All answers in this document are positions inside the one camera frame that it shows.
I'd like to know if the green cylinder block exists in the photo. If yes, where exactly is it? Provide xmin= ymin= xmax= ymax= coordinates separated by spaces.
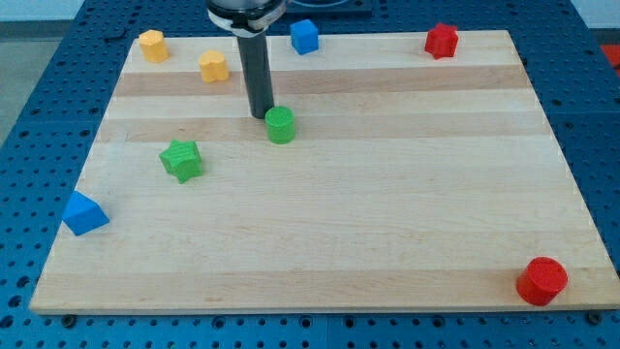
xmin=264 ymin=106 xmax=295 ymax=144

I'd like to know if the light wooden board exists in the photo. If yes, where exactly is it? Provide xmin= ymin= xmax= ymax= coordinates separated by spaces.
xmin=30 ymin=30 xmax=619 ymax=315

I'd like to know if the green star block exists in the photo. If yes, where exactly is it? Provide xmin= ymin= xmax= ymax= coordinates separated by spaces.
xmin=159 ymin=140 xmax=202 ymax=184

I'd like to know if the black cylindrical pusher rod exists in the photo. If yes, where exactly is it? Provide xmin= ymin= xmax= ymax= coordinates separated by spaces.
xmin=237 ymin=32 xmax=274 ymax=119

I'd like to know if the blue cube block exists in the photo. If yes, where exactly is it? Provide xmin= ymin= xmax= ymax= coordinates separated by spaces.
xmin=290 ymin=19 xmax=319 ymax=55

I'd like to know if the yellow heart block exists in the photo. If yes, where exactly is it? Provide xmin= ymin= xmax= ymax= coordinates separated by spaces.
xmin=198 ymin=50 xmax=230 ymax=83

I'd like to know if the red star block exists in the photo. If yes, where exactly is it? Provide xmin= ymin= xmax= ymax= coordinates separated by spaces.
xmin=424 ymin=23 xmax=459 ymax=59

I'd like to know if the yellow hexagon block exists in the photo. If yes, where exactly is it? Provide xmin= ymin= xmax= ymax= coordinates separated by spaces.
xmin=138 ymin=29 xmax=170 ymax=63

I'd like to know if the blue triangular block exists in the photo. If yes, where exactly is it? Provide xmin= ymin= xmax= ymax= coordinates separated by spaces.
xmin=62 ymin=191 xmax=109 ymax=236

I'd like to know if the red cylinder block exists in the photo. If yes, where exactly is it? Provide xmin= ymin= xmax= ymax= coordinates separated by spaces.
xmin=515 ymin=256 xmax=569 ymax=306

